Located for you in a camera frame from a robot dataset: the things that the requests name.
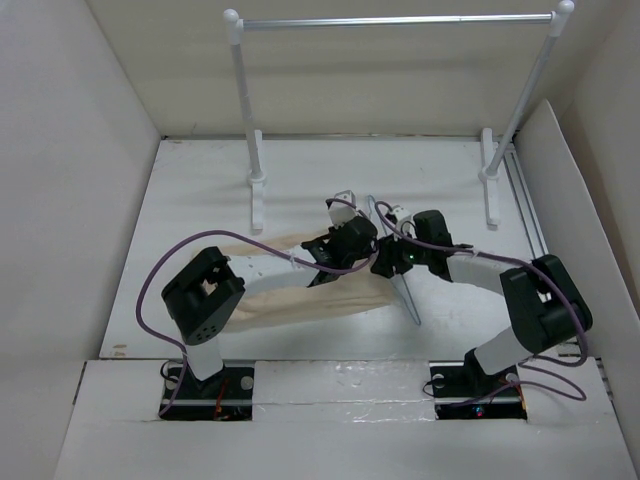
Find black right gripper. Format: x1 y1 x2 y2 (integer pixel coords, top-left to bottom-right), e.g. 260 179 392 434
370 225 431 277

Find blue wire hanger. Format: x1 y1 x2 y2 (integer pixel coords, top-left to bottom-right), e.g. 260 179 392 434
366 195 422 327

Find beige trousers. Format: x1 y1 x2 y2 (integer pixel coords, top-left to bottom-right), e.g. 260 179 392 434
224 269 395 333

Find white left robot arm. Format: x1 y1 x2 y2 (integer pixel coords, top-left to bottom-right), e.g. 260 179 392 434
161 215 378 397

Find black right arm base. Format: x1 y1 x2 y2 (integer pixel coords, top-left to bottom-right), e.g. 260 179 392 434
423 361 527 421

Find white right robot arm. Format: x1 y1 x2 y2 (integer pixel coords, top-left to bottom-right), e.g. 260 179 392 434
371 201 593 404

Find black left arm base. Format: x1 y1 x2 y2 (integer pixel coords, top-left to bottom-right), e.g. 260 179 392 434
159 360 255 422

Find white metal clothes rack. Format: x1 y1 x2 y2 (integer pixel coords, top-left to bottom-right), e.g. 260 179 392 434
222 0 576 232

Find aluminium side rail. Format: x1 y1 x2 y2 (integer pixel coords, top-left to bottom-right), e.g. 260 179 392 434
503 146 548 258

